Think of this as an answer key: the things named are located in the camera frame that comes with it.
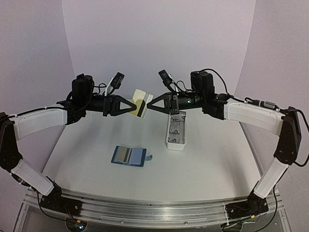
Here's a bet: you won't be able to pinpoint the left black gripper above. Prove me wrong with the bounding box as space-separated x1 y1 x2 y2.
82 94 137 116

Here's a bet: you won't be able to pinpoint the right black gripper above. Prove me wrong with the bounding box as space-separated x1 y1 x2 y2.
148 91 206 115

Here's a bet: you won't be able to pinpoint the silver cards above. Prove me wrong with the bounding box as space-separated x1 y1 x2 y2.
129 89 153 118

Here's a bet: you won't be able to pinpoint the gold credit card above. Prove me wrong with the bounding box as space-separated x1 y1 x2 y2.
116 146 131 163

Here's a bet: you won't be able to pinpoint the blue card holder wallet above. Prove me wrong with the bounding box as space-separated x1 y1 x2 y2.
111 145 153 167

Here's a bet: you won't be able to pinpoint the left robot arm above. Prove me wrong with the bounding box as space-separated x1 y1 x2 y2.
0 73 137 217

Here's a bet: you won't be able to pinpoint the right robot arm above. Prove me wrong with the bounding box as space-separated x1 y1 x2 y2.
147 69 301 219

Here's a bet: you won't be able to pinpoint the white plastic tray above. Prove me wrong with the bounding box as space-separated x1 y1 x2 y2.
166 111 186 151

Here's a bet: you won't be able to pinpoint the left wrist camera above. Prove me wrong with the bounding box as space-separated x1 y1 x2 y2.
104 72 125 96

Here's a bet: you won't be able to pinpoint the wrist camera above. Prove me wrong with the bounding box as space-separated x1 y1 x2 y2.
158 70 175 92
104 72 125 96

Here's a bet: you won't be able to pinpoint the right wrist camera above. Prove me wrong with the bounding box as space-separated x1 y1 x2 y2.
158 70 175 92

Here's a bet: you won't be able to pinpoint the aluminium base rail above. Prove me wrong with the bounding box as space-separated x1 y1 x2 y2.
23 183 284 227

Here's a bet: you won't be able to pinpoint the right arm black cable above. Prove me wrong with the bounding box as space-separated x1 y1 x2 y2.
288 109 309 167

